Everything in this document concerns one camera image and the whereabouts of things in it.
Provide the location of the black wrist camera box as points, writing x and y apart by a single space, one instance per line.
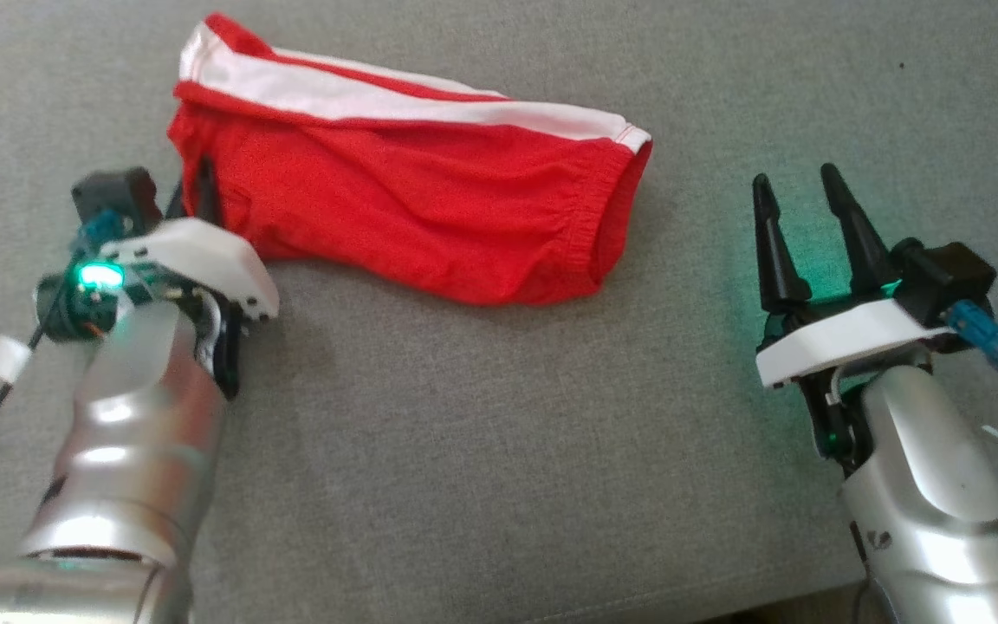
949 273
118 195

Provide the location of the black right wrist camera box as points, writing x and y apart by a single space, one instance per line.
949 273

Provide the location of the blue left camera connector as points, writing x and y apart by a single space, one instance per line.
105 230

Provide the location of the red shorts with white stripe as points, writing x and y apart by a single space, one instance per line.
421 199

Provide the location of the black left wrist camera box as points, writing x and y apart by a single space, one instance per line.
118 195

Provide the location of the blue camera connector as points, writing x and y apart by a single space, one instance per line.
984 334
105 230

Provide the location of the blue right camera connector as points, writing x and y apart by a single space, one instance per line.
984 334

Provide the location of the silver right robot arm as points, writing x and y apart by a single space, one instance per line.
932 485

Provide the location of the grey fabric sofa seat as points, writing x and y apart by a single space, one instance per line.
499 433

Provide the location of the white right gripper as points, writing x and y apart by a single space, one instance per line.
845 338

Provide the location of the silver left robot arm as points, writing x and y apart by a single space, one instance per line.
135 433

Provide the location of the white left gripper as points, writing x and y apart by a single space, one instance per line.
196 256

